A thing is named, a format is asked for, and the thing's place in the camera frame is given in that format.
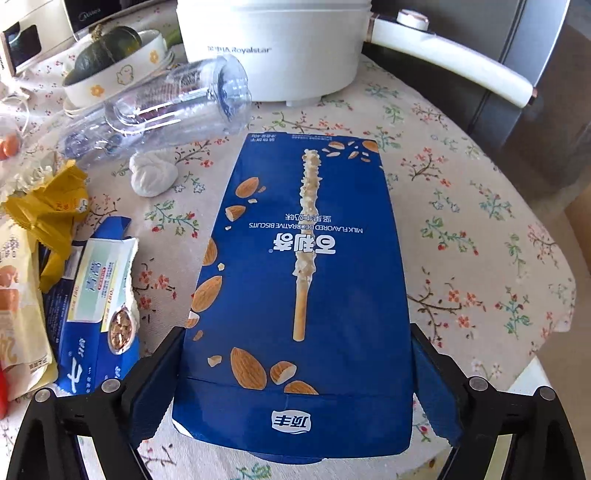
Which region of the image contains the grey refrigerator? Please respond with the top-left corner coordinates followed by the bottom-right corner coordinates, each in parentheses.
top-left (360, 0), bottom-right (591, 185)

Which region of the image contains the dark green squash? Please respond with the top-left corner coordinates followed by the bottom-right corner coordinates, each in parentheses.
top-left (74, 24), bottom-right (143, 84)

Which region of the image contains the yellow snack wrapper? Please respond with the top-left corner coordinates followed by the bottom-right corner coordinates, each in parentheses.
top-left (2, 159), bottom-right (90, 294)

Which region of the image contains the clear plastic bottle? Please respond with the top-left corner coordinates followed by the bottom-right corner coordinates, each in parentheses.
top-left (60, 53), bottom-right (254, 171)

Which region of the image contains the blue biscuit box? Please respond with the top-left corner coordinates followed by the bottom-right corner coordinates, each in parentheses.
top-left (171, 131), bottom-right (415, 455)

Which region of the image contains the pale yellow bread packet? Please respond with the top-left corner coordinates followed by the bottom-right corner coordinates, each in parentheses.
top-left (0, 217), bottom-right (58, 402)

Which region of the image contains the crumpled white tissue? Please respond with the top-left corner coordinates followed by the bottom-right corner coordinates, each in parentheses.
top-left (129, 150), bottom-right (177, 198)

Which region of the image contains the clear glass with orange dots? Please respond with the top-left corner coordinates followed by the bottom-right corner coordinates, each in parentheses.
top-left (0, 92), bottom-right (65, 195)

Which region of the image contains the torn blue carton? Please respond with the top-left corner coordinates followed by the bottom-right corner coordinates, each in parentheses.
top-left (39, 217), bottom-right (141, 395)

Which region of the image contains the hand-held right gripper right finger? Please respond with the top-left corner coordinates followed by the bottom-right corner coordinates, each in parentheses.
top-left (409, 323), bottom-right (585, 480)

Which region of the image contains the white electric cooking pot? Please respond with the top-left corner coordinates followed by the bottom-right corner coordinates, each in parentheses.
top-left (175, 0), bottom-right (539, 109)

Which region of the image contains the white kitchen appliance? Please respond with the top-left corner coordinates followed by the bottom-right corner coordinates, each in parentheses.
top-left (0, 0), bottom-right (93, 77)

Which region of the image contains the flower print ceramic bowl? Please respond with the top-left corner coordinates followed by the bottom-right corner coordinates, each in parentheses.
top-left (61, 29), bottom-right (175, 114)

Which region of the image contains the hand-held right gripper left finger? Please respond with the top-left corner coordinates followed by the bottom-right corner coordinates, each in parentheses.
top-left (9, 325), bottom-right (185, 480)

